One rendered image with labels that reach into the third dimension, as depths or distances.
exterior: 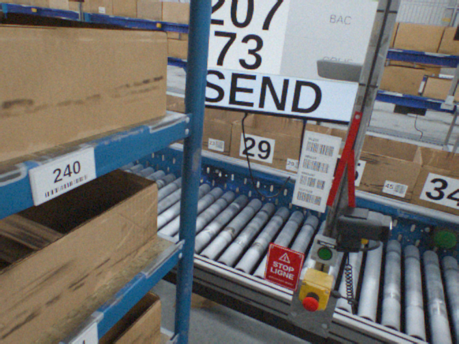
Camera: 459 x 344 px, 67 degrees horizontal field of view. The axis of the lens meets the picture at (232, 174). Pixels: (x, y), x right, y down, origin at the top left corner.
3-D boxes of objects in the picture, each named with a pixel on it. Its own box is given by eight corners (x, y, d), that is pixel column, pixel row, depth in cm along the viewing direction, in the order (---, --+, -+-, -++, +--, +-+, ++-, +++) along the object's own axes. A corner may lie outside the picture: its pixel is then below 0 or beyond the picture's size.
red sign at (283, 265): (263, 279, 101) (269, 242, 96) (263, 278, 102) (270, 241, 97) (317, 300, 95) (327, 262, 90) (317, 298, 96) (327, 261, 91)
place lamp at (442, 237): (432, 246, 130) (438, 230, 127) (431, 244, 131) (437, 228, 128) (452, 252, 127) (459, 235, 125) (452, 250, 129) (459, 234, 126)
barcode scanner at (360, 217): (386, 265, 79) (392, 224, 75) (332, 254, 83) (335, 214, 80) (386, 250, 84) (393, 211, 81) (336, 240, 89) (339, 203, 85)
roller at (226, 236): (195, 267, 117) (195, 254, 115) (252, 205, 161) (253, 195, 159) (208, 271, 115) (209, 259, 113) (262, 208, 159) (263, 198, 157)
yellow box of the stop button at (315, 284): (295, 306, 90) (300, 284, 87) (303, 287, 97) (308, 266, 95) (352, 329, 85) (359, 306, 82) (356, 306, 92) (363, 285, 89)
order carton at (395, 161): (310, 179, 150) (318, 141, 143) (324, 160, 175) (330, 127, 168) (409, 205, 136) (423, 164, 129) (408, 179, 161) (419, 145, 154)
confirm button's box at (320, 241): (309, 260, 90) (313, 238, 88) (311, 254, 93) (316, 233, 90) (335, 269, 88) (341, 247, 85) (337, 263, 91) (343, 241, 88)
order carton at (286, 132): (228, 158, 164) (231, 123, 157) (251, 142, 189) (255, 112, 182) (309, 179, 150) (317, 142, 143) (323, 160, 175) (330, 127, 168)
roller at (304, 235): (287, 295, 104) (275, 301, 107) (322, 220, 149) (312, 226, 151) (277, 282, 104) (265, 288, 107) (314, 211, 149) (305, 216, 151)
